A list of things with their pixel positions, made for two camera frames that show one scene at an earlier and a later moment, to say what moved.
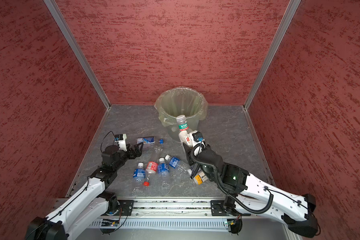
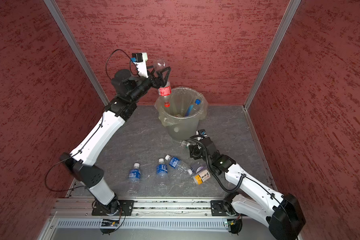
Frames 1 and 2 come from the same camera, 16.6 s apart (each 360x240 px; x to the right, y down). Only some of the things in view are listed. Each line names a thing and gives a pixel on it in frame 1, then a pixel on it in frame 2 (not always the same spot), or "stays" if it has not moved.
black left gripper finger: [139, 153] -> [162, 83]
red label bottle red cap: [152, 164] -> [164, 91]
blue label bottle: [177, 164] stays
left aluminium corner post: [78, 50] stays
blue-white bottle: [150, 140] -> [193, 108]
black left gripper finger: [141, 146] -> [160, 71]
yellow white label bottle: [199, 178] stays
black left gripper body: [125, 155] -> [146, 84]
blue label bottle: [163, 174] stays
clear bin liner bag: [182, 101] stays
